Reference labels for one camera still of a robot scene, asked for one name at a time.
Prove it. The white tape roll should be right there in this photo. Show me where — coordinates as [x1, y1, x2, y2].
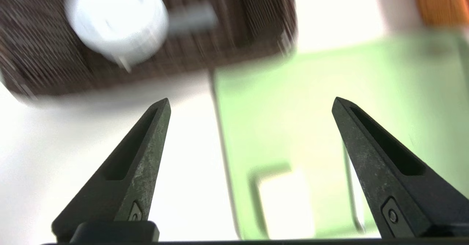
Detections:
[64, 0, 170, 72]

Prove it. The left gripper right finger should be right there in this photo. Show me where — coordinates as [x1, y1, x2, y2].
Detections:
[332, 97, 469, 239]

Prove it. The dark brown wicker basket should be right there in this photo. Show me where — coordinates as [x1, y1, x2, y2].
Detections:
[0, 0, 298, 100]

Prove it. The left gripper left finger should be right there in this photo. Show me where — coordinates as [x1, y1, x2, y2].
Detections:
[51, 98, 171, 242]

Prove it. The white peeler with grey handle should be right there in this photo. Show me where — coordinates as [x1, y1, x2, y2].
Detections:
[168, 4, 219, 34]

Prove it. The white sponge block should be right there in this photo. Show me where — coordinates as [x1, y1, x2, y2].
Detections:
[256, 169, 316, 240]

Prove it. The orange wicker basket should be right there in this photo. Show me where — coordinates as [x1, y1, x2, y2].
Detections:
[412, 0, 469, 28]

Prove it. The light green plastic tray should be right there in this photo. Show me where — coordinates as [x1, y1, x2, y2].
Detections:
[211, 29, 469, 240]

